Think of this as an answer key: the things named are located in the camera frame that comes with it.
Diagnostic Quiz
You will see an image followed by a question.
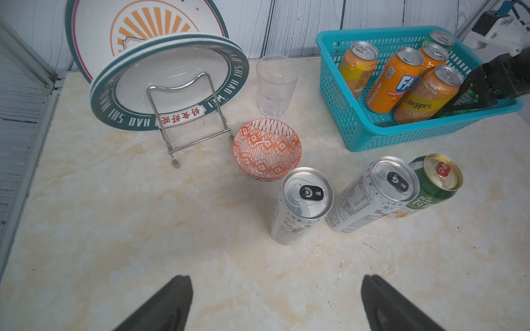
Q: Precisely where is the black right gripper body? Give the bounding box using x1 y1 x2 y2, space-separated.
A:
449 48 529 111

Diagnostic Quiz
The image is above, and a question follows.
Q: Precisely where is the orange Fanta can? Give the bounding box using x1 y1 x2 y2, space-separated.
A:
366 47 425 114

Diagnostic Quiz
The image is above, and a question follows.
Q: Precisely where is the silver white drink can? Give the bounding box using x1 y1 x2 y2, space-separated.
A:
270 167 334 245

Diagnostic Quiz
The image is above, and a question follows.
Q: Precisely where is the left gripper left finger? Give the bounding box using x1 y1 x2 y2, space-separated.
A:
115 275 193 330

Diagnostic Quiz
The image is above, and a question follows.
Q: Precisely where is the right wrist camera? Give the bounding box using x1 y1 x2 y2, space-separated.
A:
459 1 529 56

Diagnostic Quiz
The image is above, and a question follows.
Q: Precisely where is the metal wire plate stand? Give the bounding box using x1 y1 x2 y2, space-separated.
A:
146 72 234 169

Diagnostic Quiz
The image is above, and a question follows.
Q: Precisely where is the green can at back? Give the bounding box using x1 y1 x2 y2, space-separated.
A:
419 30 455 53

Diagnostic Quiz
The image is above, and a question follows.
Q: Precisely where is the left aluminium frame post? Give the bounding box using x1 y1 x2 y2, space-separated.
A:
1 19 57 92

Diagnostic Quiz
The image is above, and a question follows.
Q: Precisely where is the orange Schweppes can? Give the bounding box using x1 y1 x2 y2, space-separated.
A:
393 65 465 125

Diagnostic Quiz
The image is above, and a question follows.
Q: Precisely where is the teal plastic basket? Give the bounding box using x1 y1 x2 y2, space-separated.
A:
316 26 523 152

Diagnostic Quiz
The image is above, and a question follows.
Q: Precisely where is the orange yellow can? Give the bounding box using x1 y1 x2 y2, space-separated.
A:
339 41 379 99

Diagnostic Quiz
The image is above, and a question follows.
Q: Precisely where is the green rimmed white plate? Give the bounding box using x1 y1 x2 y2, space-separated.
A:
90 33 250 131

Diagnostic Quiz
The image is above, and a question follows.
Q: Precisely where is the orange can silver top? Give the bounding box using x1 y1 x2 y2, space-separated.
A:
419 43 449 77

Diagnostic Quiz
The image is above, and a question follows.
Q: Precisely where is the green soda can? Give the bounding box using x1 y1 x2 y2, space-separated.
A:
435 88 479 118

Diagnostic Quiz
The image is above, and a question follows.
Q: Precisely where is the red patterned bowl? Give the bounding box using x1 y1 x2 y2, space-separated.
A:
233 118 302 181

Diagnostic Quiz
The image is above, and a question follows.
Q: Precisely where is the green white gold-top can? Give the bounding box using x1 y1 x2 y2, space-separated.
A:
386 153 463 219

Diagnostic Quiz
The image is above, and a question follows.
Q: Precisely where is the clear plastic cup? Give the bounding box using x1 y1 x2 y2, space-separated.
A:
256 55 300 119

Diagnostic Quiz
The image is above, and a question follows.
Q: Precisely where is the orange sunburst plate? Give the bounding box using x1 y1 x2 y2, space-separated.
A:
65 0 229 81

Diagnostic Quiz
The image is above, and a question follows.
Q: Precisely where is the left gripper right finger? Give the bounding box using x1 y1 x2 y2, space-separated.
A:
361 274 444 331

